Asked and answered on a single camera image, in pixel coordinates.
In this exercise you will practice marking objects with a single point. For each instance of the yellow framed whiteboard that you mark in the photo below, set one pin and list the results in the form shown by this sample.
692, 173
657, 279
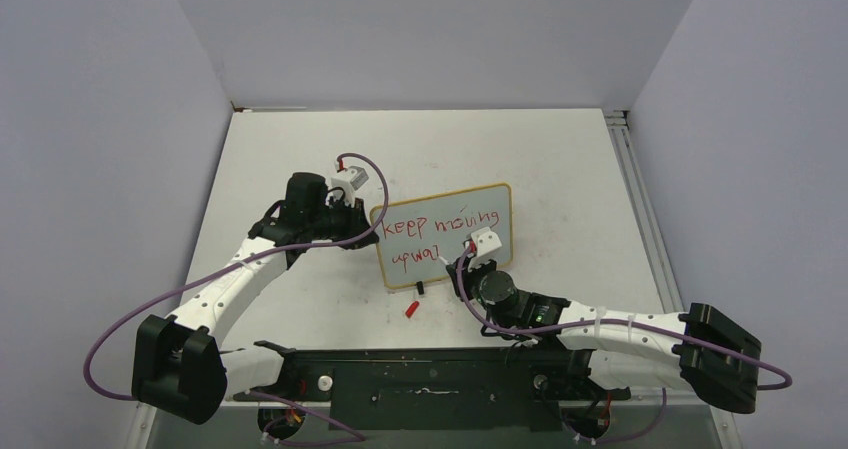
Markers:
413, 233

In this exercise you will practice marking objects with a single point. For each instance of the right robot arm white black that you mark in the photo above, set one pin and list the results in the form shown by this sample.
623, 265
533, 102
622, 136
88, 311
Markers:
700, 350

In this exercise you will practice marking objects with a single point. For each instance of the aluminium rail right side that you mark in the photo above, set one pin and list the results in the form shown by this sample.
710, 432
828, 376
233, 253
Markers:
653, 241

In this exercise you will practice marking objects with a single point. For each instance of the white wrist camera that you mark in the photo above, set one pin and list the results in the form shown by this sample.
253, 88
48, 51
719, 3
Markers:
483, 244
347, 181

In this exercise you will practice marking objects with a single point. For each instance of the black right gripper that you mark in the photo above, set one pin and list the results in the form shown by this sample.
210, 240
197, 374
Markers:
468, 275

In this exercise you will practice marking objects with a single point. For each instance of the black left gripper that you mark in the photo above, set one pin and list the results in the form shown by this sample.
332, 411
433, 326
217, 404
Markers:
357, 223

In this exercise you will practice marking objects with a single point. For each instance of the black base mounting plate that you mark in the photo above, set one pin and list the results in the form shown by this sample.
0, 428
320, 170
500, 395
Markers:
458, 389

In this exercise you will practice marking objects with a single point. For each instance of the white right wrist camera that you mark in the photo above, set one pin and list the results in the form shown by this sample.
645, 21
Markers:
483, 244

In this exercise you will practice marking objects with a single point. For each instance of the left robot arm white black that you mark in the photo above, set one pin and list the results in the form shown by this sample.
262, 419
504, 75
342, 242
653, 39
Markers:
179, 364

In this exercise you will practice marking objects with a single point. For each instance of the red marker cap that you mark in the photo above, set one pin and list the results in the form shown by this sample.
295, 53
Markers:
412, 309

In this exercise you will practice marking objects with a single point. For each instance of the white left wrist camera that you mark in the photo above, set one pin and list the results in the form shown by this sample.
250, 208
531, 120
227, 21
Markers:
347, 181

